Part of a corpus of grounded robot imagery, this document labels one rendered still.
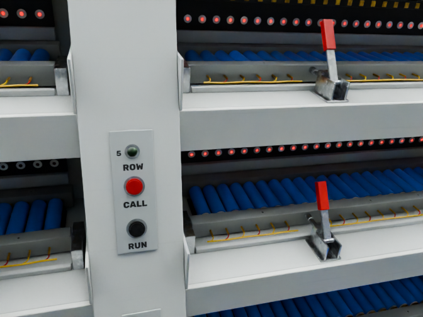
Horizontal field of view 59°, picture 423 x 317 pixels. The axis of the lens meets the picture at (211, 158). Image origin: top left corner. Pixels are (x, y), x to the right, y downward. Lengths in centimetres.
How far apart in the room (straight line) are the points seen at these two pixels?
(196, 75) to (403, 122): 25
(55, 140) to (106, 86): 7
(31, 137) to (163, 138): 12
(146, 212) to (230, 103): 14
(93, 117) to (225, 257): 22
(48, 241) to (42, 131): 14
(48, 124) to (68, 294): 17
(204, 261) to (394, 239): 26
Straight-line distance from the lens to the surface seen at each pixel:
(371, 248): 53
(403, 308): 70
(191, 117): 37
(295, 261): 47
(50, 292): 44
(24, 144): 38
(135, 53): 36
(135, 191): 37
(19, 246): 47
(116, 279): 41
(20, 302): 44
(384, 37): 69
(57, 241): 47
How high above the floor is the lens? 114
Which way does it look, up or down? 11 degrees down
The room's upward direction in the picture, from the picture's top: 1 degrees counter-clockwise
